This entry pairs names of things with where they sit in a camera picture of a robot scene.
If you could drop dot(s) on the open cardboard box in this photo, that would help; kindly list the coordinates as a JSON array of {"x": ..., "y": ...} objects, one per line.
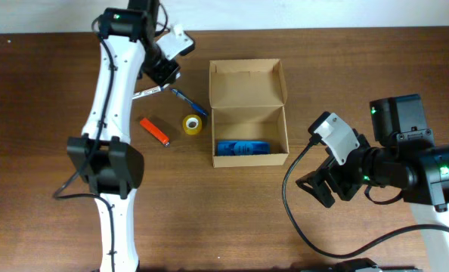
[{"x": 247, "y": 100}]

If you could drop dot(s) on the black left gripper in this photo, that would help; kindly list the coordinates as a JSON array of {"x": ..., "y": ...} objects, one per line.
[{"x": 164, "y": 74}]

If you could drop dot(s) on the blue ballpoint pen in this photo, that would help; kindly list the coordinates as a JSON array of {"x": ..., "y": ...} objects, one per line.
[{"x": 193, "y": 105}]

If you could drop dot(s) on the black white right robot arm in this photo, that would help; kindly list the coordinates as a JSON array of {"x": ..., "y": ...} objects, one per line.
[{"x": 407, "y": 158}]

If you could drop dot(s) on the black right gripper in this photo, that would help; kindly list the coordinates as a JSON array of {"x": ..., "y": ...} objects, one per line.
[{"x": 335, "y": 181}]

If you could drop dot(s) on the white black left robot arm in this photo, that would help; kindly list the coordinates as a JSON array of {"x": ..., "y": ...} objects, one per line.
[{"x": 102, "y": 155}]

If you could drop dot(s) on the blue plastic tray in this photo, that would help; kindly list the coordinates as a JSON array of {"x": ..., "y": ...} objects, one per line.
[{"x": 243, "y": 148}]

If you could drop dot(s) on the orange black stapler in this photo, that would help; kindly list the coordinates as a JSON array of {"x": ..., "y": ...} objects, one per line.
[{"x": 156, "y": 132}]

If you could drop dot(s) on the yellow clear tape roll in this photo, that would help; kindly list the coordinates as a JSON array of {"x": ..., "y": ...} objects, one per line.
[{"x": 192, "y": 124}]

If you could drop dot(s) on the blue white whiteboard marker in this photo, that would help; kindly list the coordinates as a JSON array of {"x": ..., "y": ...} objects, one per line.
[{"x": 149, "y": 91}]

